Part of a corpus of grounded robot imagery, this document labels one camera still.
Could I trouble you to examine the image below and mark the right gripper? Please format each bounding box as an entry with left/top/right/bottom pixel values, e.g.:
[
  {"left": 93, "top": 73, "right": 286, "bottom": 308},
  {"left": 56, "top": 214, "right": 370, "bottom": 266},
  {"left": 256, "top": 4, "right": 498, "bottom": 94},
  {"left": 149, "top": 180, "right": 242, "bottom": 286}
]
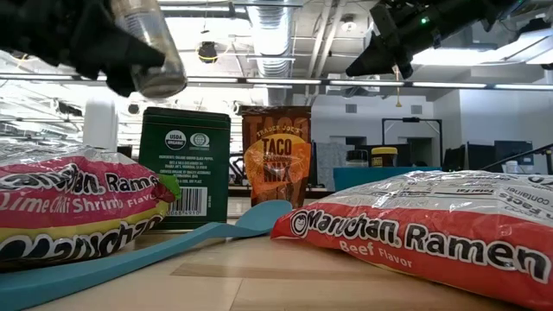
[{"left": 345, "top": 0, "right": 493, "bottom": 80}]

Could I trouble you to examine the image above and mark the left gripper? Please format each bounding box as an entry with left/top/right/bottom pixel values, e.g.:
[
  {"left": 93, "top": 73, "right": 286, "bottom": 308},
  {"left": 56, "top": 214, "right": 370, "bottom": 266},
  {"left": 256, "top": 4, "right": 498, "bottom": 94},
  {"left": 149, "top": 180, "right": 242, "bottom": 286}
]
[{"left": 0, "top": 0, "right": 168, "bottom": 98}]

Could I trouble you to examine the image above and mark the yellow lid spice jar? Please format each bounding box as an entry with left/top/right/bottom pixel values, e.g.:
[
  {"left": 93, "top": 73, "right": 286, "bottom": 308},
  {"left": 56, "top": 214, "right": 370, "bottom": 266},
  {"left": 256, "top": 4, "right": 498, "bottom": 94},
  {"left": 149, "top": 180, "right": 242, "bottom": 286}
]
[
  {"left": 238, "top": 105, "right": 313, "bottom": 209},
  {"left": 370, "top": 146, "right": 399, "bottom": 168}
]

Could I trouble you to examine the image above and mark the black lid glass jar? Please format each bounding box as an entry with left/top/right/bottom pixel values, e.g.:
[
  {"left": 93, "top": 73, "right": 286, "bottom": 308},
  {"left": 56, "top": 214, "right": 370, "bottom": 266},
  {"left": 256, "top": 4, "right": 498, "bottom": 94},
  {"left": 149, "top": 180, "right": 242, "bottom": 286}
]
[{"left": 345, "top": 149, "right": 370, "bottom": 168}]

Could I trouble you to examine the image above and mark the black lid small jar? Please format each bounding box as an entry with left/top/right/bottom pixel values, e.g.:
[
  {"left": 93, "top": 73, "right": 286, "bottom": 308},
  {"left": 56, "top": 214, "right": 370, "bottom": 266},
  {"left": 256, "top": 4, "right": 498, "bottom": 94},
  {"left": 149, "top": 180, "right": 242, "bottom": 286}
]
[{"left": 137, "top": 106, "right": 232, "bottom": 232}]

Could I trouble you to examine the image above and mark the beef flavor ramen packet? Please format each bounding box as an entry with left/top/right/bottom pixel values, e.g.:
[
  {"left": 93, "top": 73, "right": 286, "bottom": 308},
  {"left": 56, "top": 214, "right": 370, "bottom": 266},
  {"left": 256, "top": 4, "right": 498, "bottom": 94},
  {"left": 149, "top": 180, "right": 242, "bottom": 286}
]
[{"left": 270, "top": 169, "right": 553, "bottom": 311}]

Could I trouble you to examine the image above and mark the white column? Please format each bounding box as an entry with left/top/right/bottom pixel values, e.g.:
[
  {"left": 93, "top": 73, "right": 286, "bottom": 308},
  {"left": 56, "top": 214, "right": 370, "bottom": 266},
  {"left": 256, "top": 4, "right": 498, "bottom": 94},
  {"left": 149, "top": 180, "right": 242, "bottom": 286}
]
[{"left": 82, "top": 97, "right": 119, "bottom": 151}]

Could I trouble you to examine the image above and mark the dark blue rectangular bin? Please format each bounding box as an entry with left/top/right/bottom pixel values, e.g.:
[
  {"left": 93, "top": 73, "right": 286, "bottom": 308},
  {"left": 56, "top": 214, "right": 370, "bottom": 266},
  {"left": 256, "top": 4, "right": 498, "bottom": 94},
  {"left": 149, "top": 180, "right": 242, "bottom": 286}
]
[{"left": 332, "top": 166, "right": 442, "bottom": 193}]

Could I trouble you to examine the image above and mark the dark computer monitor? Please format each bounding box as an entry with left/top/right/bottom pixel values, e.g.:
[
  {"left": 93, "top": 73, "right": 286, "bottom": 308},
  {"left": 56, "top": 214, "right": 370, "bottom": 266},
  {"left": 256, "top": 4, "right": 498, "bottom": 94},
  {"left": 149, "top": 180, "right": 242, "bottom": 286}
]
[
  {"left": 465, "top": 143, "right": 497, "bottom": 173},
  {"left": 494, "top": 139, "right": 542, "bottom": 168}
]

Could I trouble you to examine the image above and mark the lime chili shrimp ramen packet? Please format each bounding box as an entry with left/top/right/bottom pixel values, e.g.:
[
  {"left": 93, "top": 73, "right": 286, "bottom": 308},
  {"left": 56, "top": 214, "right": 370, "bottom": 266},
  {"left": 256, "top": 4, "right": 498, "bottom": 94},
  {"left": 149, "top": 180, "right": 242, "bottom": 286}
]
[{"left": 0, "top": 144, "right": 182, "bottom": 274}]

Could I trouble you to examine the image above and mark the teal plastic spoon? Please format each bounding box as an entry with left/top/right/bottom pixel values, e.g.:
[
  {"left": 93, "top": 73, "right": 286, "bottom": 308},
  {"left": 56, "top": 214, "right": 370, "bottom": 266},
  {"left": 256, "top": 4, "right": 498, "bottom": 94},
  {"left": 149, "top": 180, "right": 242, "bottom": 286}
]
[{"left": 0, "top": 199, "right": 294, "bottom": 311}]

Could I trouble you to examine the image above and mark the yellow hanging cord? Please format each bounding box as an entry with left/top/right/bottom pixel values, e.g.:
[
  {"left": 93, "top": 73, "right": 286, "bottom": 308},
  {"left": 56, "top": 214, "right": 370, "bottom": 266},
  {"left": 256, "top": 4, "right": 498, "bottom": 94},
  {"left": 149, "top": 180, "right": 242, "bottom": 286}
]
[{"left": 394, "top": 64, "right": 403, "bottom": 109}]

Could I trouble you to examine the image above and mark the background black rig frame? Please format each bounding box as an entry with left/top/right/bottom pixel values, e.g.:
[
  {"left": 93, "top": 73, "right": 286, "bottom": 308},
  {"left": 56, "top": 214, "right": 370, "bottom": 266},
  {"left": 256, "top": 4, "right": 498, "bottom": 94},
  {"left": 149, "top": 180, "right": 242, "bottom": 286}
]
[{"left": 381, "top": 117, "right": 443, "bottom": 168}]

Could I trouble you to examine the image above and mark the silver ceiling air duct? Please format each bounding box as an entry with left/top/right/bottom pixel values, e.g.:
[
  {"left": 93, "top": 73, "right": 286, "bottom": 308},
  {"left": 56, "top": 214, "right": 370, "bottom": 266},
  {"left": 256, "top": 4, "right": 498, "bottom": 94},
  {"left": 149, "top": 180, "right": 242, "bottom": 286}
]
[{"left": 245, "top": 0, "right": 295, "bottom": 107}]

